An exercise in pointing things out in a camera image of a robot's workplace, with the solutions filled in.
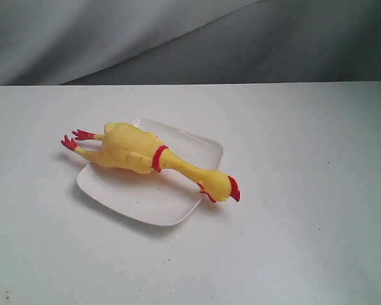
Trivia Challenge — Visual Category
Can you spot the yellow rubber chicken toy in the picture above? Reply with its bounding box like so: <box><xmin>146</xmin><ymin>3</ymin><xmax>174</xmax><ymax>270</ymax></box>
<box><xmin>60</xmin><ymin>123</ymin><xmax>241</xmax><ymax>203</ymax></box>

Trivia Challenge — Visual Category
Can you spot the white square plate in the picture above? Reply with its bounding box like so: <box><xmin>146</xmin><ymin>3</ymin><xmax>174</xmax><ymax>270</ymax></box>
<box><xmin>77</xmin><ymin>118</ymin><xmax>224</xmax><ymax>226</ymax></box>

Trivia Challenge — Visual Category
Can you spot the grey backdrop cloth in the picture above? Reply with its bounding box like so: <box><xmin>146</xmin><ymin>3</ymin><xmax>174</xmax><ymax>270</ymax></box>
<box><xmin>0</xmin><ymin>1</ymin><xmax>381</xmax><ymax>85</ymax></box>

